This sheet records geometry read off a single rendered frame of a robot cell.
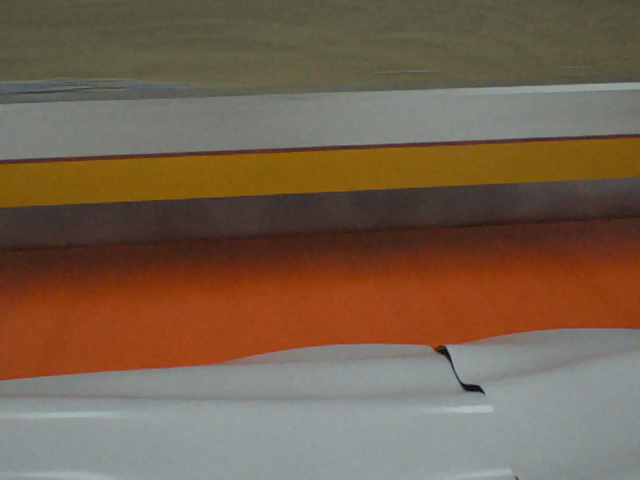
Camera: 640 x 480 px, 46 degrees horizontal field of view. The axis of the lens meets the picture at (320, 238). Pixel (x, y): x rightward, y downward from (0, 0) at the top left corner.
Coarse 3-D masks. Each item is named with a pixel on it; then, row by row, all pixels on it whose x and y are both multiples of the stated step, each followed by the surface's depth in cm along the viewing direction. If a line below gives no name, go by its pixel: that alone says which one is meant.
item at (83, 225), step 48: (336, 192) 16; (384, 192) 16; (432, 192) 16; (480, 192) 16; (528, 192) 17; (576, 192) 17; (624, 192) 17; (0, 240) 16; (48, 240) 16; (96, 240) 16; (144, 240) 16; (192, 240) 16
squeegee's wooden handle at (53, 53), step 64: (0, 0) 13; (64, 0) 13; (128, 0) 13; (192, 0) 13; (256, 0) 14; (320, 0) 14; (384, 0) 14; (448, 0) 14; (512, 0) 14; (576, 0) 14; (0, 64) 13; (64, 64) 14; (128, 64) 14; (192, 64) 14; (256, 64) 14; (320, 64) 14; (384, 64) 14; (448, 64) 14; (512, 64) 15; (576, 64) 15
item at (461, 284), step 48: (384, 240) 18; (432, 240) 18; (480, 240) 18; (528, 240) 18; (576, 240) 18; (624, 240) 18; (432, 288) 15; (480, 288) 15; (528, 288) 15; (576, 288) 15; (624, 288) 15; (432, 336) 13; (480, 336) 13
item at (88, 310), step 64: (0, 256) 17; (64, 256) 17; (128, 256) 17; (192, 256) 17; (256, 256) 17; (320, 256) 17; (0, 320) 14; (64, 320) 14; (128, 320) 14; (192, 320) 14; (256, 320) 14; (320, 320) 14; (384, 320) 14
